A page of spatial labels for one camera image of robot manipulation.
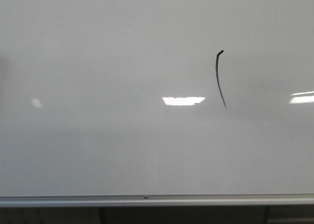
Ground white whiteboard with aluminium frame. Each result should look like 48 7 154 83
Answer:
0 0 314 207

